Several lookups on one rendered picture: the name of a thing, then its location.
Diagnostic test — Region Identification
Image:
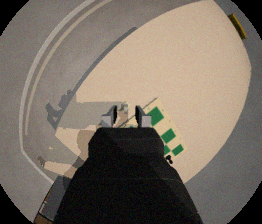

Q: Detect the green and cream chessboard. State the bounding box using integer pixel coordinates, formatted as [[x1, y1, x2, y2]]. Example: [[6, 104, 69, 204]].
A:
[[119, 98, 188, 161]]

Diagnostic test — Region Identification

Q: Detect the black pawn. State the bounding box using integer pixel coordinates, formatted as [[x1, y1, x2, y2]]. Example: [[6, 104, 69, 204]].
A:
[[166, 155, 173, 164]]

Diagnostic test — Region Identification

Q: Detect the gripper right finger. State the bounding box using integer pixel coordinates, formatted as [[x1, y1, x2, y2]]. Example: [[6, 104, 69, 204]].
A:
[[135, 105, 151, 127]]

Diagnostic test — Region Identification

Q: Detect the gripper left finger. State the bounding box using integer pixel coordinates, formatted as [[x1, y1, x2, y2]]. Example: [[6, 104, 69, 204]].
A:
[[101, 105, 117, 127]]

